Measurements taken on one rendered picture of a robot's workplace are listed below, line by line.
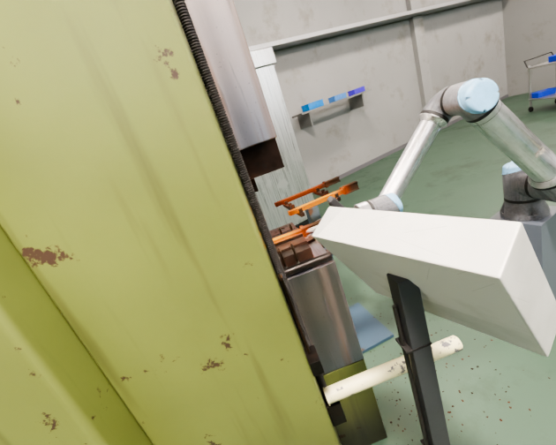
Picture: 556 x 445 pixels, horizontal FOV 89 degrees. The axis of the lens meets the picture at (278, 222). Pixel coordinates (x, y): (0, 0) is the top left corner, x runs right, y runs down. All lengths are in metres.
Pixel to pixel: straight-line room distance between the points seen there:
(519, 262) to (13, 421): 0.86
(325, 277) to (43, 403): 0.76
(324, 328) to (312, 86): 5.01
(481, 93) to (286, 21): 4.77
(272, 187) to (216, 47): 2.75
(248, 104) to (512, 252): 0.67
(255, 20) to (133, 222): 5.07
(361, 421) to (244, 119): 1.28
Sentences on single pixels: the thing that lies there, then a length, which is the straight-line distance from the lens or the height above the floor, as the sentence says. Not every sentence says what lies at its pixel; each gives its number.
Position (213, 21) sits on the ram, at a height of 1.68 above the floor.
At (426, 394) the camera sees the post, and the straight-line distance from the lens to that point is 0.75.
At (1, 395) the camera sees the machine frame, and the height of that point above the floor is 1.12.
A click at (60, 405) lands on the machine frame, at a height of 1.06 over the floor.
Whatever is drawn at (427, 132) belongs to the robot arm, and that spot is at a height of 1.17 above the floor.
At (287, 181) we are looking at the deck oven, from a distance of 3.60.
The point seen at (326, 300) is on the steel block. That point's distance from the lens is 1.06.
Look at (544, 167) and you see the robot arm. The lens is 1.54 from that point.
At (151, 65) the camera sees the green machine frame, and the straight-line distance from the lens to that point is 0.59.
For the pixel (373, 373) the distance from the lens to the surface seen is 1.00.
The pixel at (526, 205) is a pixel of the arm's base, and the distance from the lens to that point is 1.80.
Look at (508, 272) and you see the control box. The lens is 0.43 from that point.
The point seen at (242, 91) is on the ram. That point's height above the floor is 1.51.
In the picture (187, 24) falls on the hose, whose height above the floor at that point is 1.63.
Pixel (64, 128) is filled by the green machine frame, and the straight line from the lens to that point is 0.64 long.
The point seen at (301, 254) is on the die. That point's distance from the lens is 0.99.
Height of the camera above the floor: 1.40
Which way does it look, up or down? 18 degrees down
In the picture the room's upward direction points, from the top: 20 degrees counter-clockwise
